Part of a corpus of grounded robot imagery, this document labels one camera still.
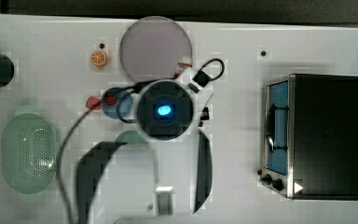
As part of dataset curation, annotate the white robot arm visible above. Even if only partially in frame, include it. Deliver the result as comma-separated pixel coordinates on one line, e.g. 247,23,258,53
76,79,214,224

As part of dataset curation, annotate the green oval strainer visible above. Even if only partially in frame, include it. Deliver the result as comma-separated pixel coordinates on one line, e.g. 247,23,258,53
1,105,57,200

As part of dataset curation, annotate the green mug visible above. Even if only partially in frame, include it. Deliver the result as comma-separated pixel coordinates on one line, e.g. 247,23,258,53
116,131,146,144

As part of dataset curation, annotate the blue cup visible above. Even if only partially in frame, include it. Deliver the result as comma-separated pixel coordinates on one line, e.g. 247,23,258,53
101,87,132,119

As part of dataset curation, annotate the grey round plate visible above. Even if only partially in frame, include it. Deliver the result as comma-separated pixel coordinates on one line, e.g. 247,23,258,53
119,16,193,82

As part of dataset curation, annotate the red strawberry inside cup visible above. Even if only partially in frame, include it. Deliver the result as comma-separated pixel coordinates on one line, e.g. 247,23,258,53
105,94,117,105

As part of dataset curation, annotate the red toy strawberry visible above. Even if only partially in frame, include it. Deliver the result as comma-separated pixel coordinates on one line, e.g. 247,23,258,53
86,96,101,110

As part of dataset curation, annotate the orange slice toy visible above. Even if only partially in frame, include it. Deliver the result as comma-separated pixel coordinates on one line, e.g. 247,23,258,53
90,50,108,67

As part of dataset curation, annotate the black toaster oven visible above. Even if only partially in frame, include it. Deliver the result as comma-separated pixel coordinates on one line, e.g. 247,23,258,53
257,74,358,201

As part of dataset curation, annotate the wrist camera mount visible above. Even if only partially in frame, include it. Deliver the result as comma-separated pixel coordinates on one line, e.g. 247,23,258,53
188,70,212,93

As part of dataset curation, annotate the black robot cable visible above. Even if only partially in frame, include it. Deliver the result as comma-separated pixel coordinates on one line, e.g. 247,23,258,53
55,58,227,224

